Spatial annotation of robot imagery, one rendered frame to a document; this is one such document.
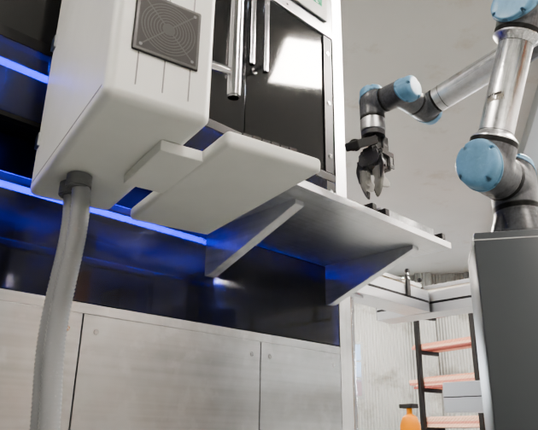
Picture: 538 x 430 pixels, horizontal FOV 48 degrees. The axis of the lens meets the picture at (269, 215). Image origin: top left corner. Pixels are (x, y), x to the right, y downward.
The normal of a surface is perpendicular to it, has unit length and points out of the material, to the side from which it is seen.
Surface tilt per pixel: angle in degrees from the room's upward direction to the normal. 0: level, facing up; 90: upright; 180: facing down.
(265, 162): 180
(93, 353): 90
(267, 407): 90
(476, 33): 180
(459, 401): 90
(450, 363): 90
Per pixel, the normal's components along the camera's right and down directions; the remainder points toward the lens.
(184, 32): 0.54, -0.29
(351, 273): -0.72, -0.26
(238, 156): -0.01, 0.94
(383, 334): -0.25, -0.34
